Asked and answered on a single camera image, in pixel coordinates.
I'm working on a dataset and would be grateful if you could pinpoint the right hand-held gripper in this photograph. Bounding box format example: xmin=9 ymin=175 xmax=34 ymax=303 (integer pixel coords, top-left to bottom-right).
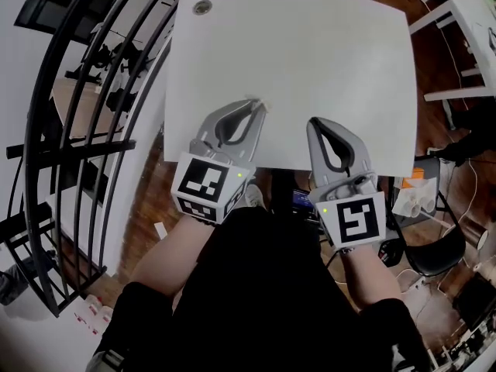
xmin=305 ymin=116 xmax=388 ymax=252

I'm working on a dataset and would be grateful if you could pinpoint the person's grey shoe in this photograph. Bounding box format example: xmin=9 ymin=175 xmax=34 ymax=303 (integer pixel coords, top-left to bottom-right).
xmin=243 ymin=183 xmax=267 ymax=211

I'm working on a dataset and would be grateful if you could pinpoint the person's black clothing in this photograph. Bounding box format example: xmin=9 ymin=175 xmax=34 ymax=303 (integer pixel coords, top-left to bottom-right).
xmin=91 ymin=206 xmax=432 ymax=372

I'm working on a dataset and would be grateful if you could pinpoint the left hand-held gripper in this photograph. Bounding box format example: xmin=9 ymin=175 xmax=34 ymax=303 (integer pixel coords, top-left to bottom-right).
xmin=170 ymin=98 xmax=269 ymax=226

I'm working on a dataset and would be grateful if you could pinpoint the black device with blue screen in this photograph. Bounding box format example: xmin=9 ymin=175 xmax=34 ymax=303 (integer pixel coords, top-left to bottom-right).
xmin=291 ymin=187 xmax=321 ymax=222

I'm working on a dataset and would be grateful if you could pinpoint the black folding chair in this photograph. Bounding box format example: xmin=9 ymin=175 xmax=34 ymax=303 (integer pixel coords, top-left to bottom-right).
xmin=389 ymin=155 xmax=467 ymax=278

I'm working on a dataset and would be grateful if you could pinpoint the white cable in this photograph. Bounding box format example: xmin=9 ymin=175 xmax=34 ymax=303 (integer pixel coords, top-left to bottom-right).
xmin=441 ymin=157 xmax=480 ymax=230

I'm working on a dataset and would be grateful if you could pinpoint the orange box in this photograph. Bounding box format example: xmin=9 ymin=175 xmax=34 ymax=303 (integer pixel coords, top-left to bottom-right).
xmin=401 ymin=167 xmax=428 ymax=189

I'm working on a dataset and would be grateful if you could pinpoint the person's left forearm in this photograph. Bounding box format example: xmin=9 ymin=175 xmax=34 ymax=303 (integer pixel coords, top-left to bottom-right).
xmin=129 ymin=210 xmax=219 ymax=298

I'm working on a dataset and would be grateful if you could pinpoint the black cylinder with white end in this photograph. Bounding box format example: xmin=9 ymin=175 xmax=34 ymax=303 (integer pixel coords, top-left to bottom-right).
xmin=459 ymin=218 xmax=490 ymax=252

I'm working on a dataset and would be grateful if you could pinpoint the black metal railing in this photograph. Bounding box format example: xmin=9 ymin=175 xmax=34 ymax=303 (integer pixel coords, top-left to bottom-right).
xmin=0 ymin=0 xmax=226 ymax=319

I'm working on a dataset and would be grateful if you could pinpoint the white side table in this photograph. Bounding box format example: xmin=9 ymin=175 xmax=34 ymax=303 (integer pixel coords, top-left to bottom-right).
xmin=409 ymin=0 xmax=496 ymax=103

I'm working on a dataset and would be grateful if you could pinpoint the person's right forearm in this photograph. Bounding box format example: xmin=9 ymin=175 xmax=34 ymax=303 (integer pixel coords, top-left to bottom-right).
xmin=339 ymin=245 xmax=405 ymax=312

